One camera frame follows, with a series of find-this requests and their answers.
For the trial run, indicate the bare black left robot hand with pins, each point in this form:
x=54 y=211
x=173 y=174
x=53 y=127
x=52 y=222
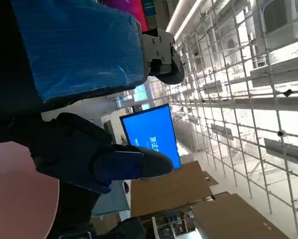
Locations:
x=76 y=49

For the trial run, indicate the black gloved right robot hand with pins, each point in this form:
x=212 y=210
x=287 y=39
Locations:
x=74 y=211

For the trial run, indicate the pink bowl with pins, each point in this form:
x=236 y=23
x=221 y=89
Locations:
x=17 y=199

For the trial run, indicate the teal glass panel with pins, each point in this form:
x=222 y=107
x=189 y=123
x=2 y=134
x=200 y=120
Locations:
x=114 y=201

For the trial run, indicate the magenta display panel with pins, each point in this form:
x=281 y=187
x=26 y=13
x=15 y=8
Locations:
x=134 y=12

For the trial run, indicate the blue monitor screen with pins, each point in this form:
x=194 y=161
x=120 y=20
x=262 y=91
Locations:
x=151 y=124

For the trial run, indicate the grey long light fixture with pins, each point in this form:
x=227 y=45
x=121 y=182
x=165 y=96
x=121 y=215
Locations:
x=288 y=152
x=221 y=131
x=251 y=104
x=212 y=87

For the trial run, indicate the white duct pipe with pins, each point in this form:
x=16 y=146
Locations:
x=186 y=15

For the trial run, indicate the metal grid frame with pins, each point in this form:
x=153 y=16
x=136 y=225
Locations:
x=281 y=133

